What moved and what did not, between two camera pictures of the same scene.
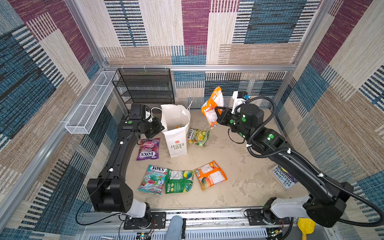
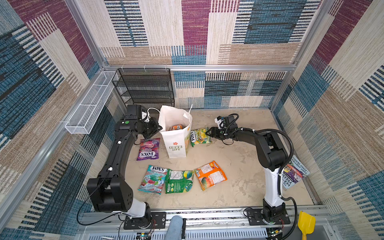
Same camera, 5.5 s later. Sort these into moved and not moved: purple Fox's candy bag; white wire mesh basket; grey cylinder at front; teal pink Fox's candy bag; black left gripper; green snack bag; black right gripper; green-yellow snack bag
Moved: black right gripper; green-yellow snack bag
Not moved: black left gripper; grey cylinder at front; purple Fox's candy bag; teal pink Fox's candy bag; white wire mesh basket; green snack bag
